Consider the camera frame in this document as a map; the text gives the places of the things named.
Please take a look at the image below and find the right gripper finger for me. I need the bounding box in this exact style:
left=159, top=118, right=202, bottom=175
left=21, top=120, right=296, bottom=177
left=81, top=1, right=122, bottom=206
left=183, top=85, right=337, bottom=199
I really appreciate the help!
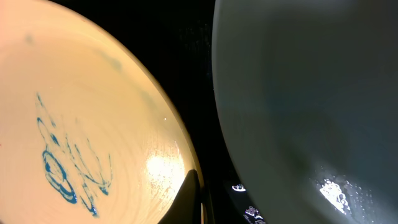
left=159, top=169, right=201, bottom=224

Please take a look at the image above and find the yellow plate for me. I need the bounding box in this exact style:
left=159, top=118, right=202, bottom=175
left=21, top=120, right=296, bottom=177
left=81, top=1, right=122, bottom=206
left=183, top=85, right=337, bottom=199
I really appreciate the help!
left=1, top=1, right=203, bottom=224

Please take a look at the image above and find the pale green plate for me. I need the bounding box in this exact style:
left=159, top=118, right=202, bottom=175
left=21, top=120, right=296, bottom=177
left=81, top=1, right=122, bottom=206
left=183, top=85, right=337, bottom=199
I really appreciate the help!
left=212, top=0, right=397, bottom=223

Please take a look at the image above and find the black round tray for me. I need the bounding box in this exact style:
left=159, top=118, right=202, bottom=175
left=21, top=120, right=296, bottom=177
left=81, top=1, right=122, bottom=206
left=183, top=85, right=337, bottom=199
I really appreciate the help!
left=55, top=0, right=255, bottom=223

